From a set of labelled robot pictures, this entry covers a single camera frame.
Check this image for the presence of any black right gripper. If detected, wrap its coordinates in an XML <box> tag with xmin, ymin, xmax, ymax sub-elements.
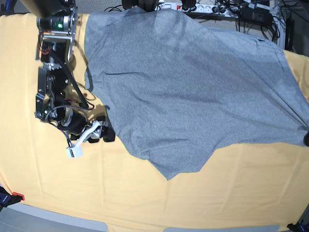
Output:
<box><xmin>57</xmin><ymin>107</ymin><xmax>115</xmax><ymax>142</ymax></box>

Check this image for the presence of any grey t-shirt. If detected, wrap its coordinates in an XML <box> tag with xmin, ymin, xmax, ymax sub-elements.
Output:
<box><xmin>84</xmin><ymin>8</ymin><xmax>309</xmax><ymax>179</ymax></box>

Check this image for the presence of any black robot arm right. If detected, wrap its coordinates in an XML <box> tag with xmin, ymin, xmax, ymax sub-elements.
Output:
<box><xmin>22</xmin><ymin>0</ymin><xmax>115</xmax><ymax>146</ymax></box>

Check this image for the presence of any yellow tablecloth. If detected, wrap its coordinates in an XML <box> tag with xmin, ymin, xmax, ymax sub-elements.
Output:
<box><xmin>0</xmin><ymin>14</ymin><xmax>309</xmax><ymax>232</ymax></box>

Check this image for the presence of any black clamp right corner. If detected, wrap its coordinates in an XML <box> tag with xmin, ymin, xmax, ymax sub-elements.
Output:
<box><xmin>287</xmin><ymin>219</ymin><xmax>309</xmax><ymax>232</ymax></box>

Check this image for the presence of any red and black clamp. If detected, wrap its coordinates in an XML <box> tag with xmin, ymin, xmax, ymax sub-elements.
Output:
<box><xmin>0</xmin><ymin>187</ymin><xmax>25</xmax><ymax>211</ymax></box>

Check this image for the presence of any black power adapter box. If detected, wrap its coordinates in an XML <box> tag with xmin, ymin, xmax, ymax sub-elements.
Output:
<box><xmin>239</xmin><ymin>7</ymin><xmax>273</xmax><ymax>27</ymax></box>

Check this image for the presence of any white power strip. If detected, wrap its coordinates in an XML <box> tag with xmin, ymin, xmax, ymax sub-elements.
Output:
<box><xmin>155</xmin><ymin>0</ymin><xmax>240</xmax><ymax>18</ymax></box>

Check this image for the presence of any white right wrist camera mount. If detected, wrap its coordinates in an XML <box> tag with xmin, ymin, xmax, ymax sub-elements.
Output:
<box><xmin>66</xmin><ymin>121</ymin><xmax>106</xmax><ymax>159</ymax></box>

